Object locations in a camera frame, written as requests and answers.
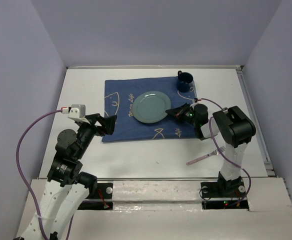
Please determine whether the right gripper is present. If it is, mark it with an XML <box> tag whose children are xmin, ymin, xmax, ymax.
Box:
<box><xmin>165</xmin><ymin>102</ymin><xmax>199</xmax><ymax>127</ymax></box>

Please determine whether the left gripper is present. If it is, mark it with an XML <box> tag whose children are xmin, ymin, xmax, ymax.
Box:
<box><xmin>75</xmin><ymin>112</ymin><xmax>118</xmax><ymax>159</ymax></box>

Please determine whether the dark blue mug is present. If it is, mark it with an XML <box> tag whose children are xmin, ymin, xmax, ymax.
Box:
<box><xmin>176</xmin><ymin>70</ymin><xmax>194</xmax><ymax>93</ymax></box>

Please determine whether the teal plate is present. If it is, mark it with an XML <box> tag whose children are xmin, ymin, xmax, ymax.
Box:
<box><xmin>131</xmin><ymin>91</ymin><xmax>172</xmax><ymax>124</ymax></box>

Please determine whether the blue cloth placemat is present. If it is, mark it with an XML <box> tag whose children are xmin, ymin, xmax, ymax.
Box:
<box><xmin>102</xmin><ymin>76</ymin><xmax>197</xmax><ymax>143</ymax></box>

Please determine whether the fork with pink handle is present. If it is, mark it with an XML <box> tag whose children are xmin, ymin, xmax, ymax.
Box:
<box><xmin>186</xmin><ymin>146</ymin><xmax>226</xmax><ymax>166</ymax></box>

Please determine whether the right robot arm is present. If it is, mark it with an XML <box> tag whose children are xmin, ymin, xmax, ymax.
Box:
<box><xmin>166</xmin><ymin>102</ymin><xmax>256</xmax><ymax>202</ymax></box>

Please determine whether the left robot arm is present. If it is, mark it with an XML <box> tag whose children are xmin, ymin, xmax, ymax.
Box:
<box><xmin>16</xmin><ymin>113</ymin><xmax>117</xmax><ymax>240</ymax></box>

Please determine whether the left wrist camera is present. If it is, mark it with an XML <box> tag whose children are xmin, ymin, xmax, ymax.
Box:
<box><xmin>61</xmin><ymin>104</ymin><xmax>89</xmax><ymax>123</ymax></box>

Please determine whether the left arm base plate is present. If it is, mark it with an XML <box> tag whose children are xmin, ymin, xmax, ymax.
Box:
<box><xmin>78</xmin><ymin>182</ymin><xmax>113</xmax><ymax>211</ymax></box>

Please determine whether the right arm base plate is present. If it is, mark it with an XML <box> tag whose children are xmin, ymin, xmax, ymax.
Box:
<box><xmin>199</xmin><ymin>181</ymin><xmax>249</xmax><ymax>210</ymax></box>

